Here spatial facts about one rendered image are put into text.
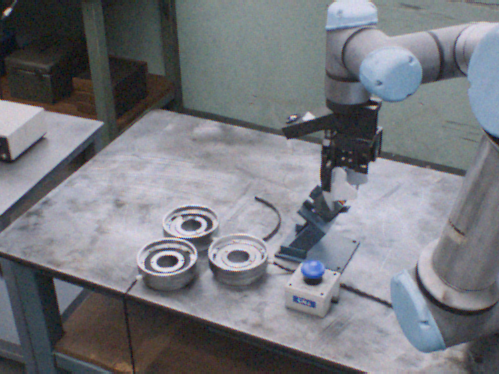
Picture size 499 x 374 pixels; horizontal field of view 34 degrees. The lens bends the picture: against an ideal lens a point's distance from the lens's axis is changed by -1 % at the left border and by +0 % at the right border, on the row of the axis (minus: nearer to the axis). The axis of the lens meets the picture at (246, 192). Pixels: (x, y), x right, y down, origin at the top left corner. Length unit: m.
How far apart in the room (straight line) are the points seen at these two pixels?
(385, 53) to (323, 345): 0.47
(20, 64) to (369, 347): 2.28
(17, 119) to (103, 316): 0.60
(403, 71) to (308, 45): 1.94
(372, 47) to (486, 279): 0.36
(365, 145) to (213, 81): 2.06
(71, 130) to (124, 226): 0.65
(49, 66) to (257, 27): 0.80
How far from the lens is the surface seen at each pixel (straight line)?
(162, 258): 1.48
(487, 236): 1.00
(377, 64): 1.16
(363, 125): 1.33
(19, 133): 2.10
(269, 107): 3.28
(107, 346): 1.72
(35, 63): 3.29
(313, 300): 1.36
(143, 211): 1.64
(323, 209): 1.45
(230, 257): 1.48
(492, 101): 0.86
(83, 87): 3.17
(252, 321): 1.37
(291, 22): 3.09
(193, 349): 1.69
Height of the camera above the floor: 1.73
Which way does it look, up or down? 34 degrees down
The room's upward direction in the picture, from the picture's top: 2 degrees counter-clockwise
